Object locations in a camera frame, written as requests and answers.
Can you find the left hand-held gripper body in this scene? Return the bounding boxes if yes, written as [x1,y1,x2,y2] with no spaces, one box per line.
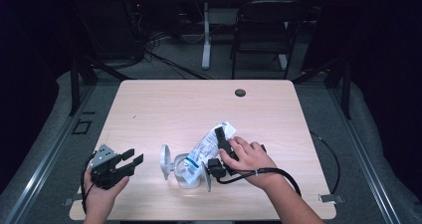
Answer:
[89,143,132,190]

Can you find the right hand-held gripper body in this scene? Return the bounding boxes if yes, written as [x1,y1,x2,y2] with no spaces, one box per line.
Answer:
[201,157,238,193]

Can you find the white and blue salt bag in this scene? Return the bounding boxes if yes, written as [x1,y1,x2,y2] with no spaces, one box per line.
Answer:
[183,120,237,186]

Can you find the clear jar with white lid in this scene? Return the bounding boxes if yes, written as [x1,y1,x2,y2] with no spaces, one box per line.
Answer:
[159,143,204,189]

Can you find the person's left hand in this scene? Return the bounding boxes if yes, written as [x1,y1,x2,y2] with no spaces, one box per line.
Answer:
[83,168,131,217]

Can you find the person's right hand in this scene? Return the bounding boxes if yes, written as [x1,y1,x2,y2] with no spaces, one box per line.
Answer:
[218,136,285,190]

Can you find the black metal stand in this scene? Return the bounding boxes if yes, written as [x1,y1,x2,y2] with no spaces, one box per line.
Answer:
[292,56,352,120]
[69,56,133,116]

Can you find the white desk leg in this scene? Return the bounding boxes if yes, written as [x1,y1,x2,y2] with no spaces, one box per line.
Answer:
[201,2,212,71]

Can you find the dark equipment cabinet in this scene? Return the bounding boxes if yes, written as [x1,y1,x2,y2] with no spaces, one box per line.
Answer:
[78,0,147,61]

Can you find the black folding chair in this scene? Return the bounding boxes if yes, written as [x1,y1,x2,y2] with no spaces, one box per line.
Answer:
[229,0,308,80]

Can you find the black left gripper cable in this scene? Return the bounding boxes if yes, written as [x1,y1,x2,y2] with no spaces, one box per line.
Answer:
[80,152,98,215]

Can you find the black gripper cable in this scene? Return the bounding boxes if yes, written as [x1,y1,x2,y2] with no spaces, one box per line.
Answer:
[80,152,98,215]
[217,130,341,198]

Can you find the grey metal bracket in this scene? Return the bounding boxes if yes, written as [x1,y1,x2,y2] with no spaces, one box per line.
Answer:
[63,193,84,207]
[318,193,345,204]

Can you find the aluminium floor rail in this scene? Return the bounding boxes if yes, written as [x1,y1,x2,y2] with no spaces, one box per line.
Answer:
[329,86,401,224]
[3,84,98,224]

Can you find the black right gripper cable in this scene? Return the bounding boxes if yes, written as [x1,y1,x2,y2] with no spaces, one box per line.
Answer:
[217,130,341,198]

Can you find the black floor cables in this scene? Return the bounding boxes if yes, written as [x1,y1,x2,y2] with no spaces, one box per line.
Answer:
[142,31,213,81]

